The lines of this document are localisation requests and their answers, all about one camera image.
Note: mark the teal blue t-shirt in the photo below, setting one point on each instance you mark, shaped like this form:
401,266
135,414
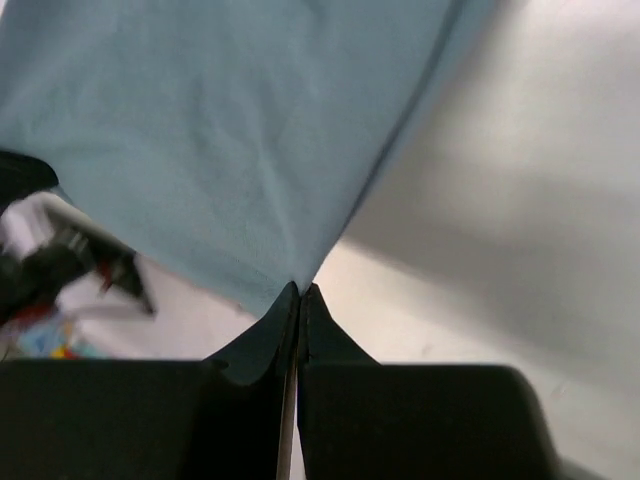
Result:
231,141

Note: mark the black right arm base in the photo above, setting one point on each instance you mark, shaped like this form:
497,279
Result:
30,285

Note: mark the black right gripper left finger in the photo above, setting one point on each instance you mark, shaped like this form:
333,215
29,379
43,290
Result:
215,418

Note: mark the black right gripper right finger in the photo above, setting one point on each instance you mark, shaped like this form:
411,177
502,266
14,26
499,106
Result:
360,419

